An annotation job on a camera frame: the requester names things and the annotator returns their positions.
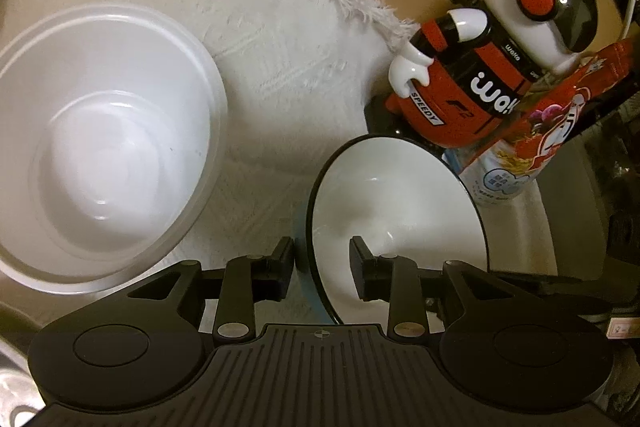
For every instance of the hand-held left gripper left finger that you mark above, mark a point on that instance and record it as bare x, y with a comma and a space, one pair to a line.
280, 269

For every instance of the robot-shaped red black bottle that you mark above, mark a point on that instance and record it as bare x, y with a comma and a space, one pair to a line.
480, 92

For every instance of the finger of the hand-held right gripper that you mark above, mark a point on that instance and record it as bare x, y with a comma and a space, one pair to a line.
565, 289

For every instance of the metal basin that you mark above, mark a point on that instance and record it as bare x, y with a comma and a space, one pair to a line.
15, 357

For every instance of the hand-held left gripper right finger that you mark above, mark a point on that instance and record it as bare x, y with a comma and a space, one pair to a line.
361, 269

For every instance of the white fringed cloth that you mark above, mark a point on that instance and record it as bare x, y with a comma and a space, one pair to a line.
280, 57

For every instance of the red printed snack packet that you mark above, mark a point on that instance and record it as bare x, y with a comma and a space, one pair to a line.
560, 122

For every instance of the large white bowl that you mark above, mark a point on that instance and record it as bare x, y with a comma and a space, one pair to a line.
115, 147

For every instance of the black-rimmed white bowl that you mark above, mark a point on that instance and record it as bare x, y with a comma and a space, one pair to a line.
400, 197

